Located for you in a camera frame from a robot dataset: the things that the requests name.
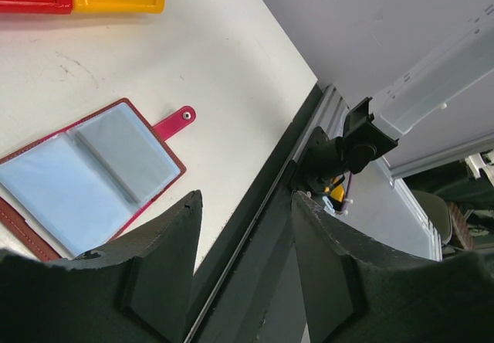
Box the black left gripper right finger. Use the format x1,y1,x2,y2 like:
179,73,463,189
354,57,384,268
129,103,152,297
291,192,493,342

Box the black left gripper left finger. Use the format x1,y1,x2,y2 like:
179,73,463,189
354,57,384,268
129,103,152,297
1,190,202,342

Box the red leather card holder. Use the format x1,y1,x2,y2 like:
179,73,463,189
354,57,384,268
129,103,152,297
1,98,196,261

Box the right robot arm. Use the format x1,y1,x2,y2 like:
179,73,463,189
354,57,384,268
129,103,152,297
291,5,493,195

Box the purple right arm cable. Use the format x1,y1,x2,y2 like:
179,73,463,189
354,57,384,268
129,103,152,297
339,172,355,212

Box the aluminium front rail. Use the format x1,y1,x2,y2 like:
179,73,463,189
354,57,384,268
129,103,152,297
291,84,348,161

